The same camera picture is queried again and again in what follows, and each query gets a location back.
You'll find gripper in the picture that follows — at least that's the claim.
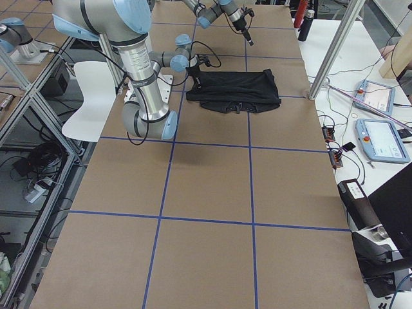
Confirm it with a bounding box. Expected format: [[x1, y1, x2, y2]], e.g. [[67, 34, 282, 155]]
[[187, 54, 200, 73], [231, 12, 254, 46]]

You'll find black graphic t-shirt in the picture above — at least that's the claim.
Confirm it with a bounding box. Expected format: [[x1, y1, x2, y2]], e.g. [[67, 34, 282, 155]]
[[186, 68, 281, 114]]

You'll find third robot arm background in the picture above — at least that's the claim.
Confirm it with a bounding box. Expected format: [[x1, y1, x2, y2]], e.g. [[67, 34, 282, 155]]
[[1, 17, 55, 65]]

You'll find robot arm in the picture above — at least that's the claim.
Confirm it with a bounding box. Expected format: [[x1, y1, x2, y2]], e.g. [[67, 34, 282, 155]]
[[182, 0, 254, 46], [53, 1, 192, 140]]

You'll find black water bottle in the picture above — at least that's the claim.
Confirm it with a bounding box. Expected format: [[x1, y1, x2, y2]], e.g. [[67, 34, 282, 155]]
[[297, 9, 315, 42]]

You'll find red bottle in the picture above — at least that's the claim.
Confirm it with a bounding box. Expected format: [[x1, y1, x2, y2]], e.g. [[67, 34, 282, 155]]
[[294, 0, 308, 29]]

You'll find white plastic chair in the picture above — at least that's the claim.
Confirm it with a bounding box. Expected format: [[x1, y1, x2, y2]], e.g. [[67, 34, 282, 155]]
[[62, 61, 117, 142]]

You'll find orange electronics board far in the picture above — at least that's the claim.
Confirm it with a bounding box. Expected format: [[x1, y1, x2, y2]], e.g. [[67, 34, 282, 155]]
[[322, 126, 335, 142]]

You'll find orange electronics board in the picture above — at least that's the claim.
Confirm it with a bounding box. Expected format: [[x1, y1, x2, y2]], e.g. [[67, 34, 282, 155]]
[[322, 126, 335, 142], [328, 149, 343, 170]]

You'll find seated person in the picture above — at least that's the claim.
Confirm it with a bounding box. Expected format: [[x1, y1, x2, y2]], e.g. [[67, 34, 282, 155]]
[[379, 44, 397, 62]]

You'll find far teach pendant tablet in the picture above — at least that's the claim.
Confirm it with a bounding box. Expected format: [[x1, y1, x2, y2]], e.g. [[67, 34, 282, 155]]
[[355, 80, 395, 116]]

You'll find teach pendant tablet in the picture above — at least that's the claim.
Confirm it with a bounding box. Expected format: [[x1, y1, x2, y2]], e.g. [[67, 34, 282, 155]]
[[355, 80, 395, 116], [355, 119, 410, 164]]

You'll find orange electronics board near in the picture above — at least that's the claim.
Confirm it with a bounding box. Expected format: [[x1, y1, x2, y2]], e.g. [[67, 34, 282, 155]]
[[328, 149, 343, 170]]

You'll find near teach pendant tablet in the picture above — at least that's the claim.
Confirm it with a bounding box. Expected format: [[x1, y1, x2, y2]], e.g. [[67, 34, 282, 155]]
[[355, 119, 410, 164]]

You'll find white power strip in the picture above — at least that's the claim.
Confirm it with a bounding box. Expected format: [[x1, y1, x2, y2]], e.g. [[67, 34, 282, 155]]
[[24, 178, 52, 203]]

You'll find black box white label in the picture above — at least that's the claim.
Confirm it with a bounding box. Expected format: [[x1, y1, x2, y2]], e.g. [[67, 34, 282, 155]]
[[337, 179, 380, 230]]

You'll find black monitor corner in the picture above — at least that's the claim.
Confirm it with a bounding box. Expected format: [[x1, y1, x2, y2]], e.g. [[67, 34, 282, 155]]
[[368, 164, 411, 257]]

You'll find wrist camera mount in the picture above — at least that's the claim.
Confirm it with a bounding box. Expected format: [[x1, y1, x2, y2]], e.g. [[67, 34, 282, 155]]
[[241, 7, 255, 18], [197, 55, 212, 67]]

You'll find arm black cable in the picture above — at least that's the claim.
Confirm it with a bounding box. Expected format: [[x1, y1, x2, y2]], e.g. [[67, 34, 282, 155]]
[[96, 32, 223, 145]]

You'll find aluminium frame post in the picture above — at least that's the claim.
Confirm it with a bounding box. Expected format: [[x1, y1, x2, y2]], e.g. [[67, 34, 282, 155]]
[[308, 0, 366, 100]]

